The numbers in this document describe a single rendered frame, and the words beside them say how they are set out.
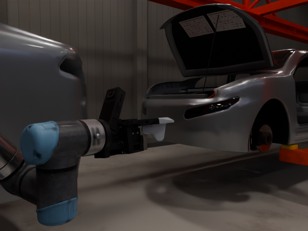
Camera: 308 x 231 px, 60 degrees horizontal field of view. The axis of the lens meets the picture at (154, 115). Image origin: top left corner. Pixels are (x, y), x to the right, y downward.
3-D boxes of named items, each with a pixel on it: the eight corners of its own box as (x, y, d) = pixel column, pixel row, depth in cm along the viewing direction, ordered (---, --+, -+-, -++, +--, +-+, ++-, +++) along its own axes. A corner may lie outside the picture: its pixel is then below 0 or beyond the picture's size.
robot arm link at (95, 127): (67, 121, 58) (91, 118, 53) (85, 120, 62) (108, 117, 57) (71, 156, 58) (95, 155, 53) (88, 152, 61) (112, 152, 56)
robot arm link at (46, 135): (17, 167, 50) (16, 121, 49) (68, 157, 58) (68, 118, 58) (39, 174, 45) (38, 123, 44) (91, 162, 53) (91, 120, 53)
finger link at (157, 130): (175, 139, 70) (141, 143, 67) (173, 116, 70) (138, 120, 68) (179, 139, 67) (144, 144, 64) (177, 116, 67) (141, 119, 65)
